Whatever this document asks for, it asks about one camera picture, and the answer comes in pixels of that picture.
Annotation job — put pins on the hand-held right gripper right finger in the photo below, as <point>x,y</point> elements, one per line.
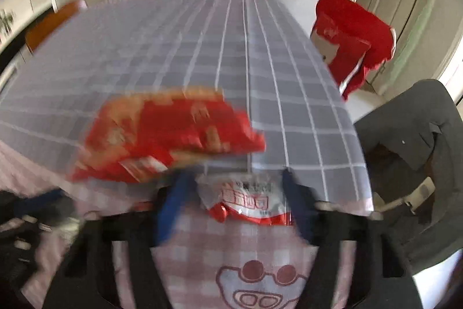
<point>294,200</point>

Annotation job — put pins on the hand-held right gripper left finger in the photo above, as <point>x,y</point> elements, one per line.
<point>170,207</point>

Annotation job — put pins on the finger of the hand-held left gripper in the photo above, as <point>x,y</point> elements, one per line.
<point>39,202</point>

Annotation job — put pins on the white and red packet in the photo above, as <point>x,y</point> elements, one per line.
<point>246,200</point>

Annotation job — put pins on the red snack packet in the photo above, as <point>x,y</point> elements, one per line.
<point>162,135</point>

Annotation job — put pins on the pink checked tablecloth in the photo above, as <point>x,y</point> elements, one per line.
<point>195,258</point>

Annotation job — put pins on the grey jacket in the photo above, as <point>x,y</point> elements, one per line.
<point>408,157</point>

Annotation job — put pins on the grey checked tablecloth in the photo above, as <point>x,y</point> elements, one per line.
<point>217,59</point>

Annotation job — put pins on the red cloth bag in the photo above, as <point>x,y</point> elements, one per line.
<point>347,37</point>

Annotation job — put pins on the orange wooden chair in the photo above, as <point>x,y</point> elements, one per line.
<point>54,23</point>

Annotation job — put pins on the white door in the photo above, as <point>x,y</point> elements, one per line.
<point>398,12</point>

